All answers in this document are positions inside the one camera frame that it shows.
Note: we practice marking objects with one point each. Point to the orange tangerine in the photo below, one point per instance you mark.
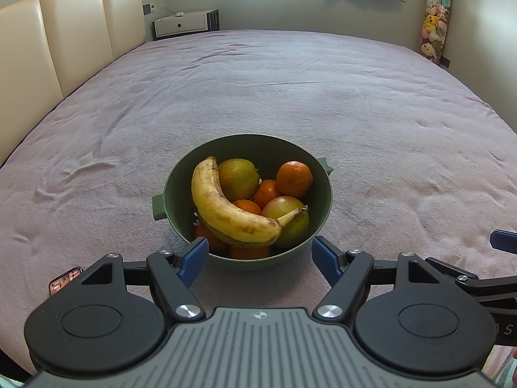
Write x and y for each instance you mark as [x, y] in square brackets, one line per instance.
[266, 194]
[248, 206]
[248, 253]
[295, 178]
[208, 239]

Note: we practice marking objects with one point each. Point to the white bedside cabinet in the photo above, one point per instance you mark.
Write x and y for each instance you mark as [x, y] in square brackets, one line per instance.
[181, 26]

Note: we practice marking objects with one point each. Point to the smartphone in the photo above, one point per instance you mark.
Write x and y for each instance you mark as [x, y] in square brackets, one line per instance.
[60, 285]

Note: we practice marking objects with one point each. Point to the spotted yellow banana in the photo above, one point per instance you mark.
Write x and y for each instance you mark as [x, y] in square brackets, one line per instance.
[226, 214]

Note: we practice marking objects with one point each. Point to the cream padded headboard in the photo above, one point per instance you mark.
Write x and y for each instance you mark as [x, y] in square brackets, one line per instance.
[72, 28]

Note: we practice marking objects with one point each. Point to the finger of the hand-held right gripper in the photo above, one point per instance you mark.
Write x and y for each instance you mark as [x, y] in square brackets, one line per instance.
[505, 240]
[492, 285]

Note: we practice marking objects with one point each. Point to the black wall socket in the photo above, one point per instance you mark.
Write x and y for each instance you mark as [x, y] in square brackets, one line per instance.
[444, 63]

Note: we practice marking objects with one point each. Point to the wall control panel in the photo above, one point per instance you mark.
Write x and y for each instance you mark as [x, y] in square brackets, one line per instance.
[149, 8]

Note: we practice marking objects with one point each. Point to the yellow-green pear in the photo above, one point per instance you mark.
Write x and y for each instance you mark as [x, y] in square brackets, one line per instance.
[297, 233]
[240, 182]

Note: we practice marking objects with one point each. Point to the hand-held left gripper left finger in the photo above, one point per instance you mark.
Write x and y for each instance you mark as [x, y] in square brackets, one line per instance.
[194, 260]

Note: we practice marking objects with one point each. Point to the mauve bed blanket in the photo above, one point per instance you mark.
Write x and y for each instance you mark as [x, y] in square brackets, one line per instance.
[303, 89]

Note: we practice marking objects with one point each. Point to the green plastic colander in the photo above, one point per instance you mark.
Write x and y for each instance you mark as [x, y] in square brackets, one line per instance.
[242, 145]

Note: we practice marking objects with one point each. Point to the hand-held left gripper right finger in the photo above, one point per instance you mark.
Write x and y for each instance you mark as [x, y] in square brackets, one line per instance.
[327, 260]

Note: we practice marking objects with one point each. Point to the hanging rack of plush toys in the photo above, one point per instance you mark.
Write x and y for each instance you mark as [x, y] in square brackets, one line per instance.
[435, 24]

